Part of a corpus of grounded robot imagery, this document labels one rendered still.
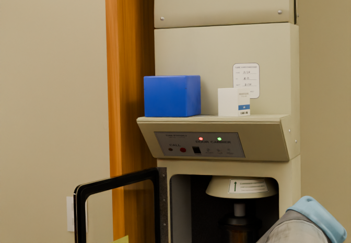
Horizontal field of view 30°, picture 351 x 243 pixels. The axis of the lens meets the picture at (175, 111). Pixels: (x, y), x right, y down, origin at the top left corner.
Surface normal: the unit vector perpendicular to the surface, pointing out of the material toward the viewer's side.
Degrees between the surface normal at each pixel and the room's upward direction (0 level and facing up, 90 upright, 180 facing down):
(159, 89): 90
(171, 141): 135
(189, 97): 90
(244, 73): 90
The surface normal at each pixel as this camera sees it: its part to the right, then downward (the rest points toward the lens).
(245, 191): -0.01, -0.35
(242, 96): 0.80, 0.01
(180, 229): 0.94, 0.00
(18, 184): -0.35, 0.06
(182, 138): -0.23, 0.75
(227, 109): -0.60, 0.06
